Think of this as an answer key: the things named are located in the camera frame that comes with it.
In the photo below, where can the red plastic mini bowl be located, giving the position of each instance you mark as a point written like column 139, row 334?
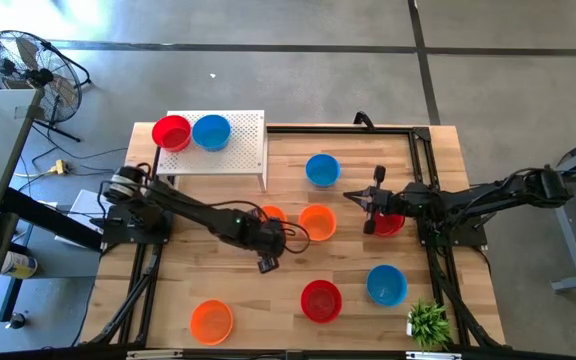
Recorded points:
column 390, row 226
column 321, row 301
column 171, row 134

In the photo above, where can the silver metal bracket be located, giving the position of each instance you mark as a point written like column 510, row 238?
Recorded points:
column 153, row 355
column 433, row 356

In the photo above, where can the dark blue desk leg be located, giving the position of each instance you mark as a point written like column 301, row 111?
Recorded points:
column 9, row 300

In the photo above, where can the orange plastic mini bowl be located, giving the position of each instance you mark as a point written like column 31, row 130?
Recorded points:
column 211, row 322
column 317, row 222
column 274, row 213

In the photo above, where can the pale grey flat board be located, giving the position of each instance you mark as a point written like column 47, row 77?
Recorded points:
column 88, row 210

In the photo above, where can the yellow power plug block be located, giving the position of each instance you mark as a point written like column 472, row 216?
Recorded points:
column 61, row 167

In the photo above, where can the black floor fan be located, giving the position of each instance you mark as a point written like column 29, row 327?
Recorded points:
column 38, row 76

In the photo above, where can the small green potted plant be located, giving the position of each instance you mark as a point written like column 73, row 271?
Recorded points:
column 429, row 325

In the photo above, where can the white and yellow can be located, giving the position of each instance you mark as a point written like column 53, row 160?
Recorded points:
column 20, row 266

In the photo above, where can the white perforated metal rack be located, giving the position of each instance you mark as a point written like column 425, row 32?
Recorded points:
column 238, row 150

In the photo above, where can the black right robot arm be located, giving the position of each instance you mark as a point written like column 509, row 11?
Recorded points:
column 468, row 197

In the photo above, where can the small black round caster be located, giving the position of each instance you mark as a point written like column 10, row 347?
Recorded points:
column 17, row 320

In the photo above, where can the black clamp hook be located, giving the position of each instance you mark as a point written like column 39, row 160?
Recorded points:
column 365, row 119

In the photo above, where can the black desk support bar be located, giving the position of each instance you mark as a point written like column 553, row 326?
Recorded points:
column 53, row 220

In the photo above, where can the grey metal table frame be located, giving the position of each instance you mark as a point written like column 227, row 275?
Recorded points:
column 564, row 235

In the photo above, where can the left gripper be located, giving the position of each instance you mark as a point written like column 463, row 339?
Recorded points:
column 263, row 242

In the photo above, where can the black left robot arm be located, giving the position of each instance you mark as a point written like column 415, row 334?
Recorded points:
column 193, row 212

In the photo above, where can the blue plastic mini bowl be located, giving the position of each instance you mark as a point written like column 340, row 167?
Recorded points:
column 386, row 285
column 211, row 133
column 322, row 170

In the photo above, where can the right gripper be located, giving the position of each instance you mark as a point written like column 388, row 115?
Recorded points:
column 388, row 200

